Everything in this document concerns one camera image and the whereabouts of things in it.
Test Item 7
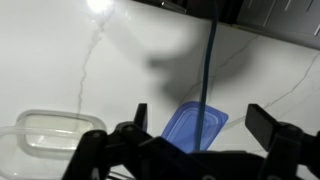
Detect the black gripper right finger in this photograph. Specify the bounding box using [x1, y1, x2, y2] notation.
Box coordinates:
[245, 103, 320, 180]

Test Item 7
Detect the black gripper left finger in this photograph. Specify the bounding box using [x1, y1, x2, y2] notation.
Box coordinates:
[61, 103, 161, 180]

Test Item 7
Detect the blue plastic lid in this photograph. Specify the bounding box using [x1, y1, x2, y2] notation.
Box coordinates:
[160, 100, 230, 154]

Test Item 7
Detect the clear plastic lunch box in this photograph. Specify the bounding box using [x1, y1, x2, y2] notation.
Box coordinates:
[0, 109, 108, 180]

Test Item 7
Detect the thin blue cable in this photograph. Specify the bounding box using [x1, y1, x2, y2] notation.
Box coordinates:
[194, 0, 220, 152]

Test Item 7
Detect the dark dishwasher with bar handle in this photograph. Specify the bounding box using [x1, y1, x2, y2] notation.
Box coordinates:
[133, 0, 236, 25]

